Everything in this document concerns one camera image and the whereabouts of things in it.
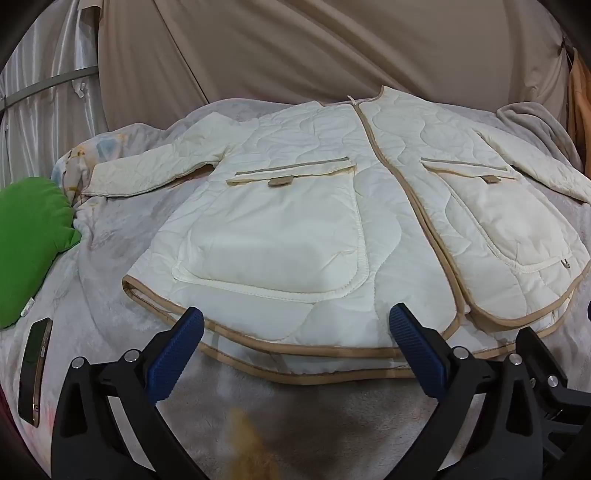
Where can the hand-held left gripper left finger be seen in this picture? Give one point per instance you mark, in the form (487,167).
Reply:
(178,350)

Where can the green pillow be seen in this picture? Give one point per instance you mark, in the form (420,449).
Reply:
(30,249)

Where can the cream quilted jacket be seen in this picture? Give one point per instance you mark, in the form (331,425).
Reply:
(295,221)

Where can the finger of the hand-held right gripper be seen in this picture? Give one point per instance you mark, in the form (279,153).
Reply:
(561,406)

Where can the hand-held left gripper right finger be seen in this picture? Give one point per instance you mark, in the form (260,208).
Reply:
(415,350)

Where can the grey floral blanket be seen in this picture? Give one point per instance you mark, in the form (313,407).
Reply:
(106,286)

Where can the orange hanging coat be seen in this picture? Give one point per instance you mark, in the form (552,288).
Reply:
(581,101)

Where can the grey fleece blanket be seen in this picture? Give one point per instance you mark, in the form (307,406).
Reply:
(540,127)

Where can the white satin curtain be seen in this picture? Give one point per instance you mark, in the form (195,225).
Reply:
(44,41)

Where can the beige backdrop sheet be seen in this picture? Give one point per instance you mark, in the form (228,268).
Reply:
(300,46)

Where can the smartphone with gold edge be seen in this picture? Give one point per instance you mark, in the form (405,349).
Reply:
(34,369)

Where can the metal curtain bar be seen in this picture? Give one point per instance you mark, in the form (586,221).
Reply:
(46,87)

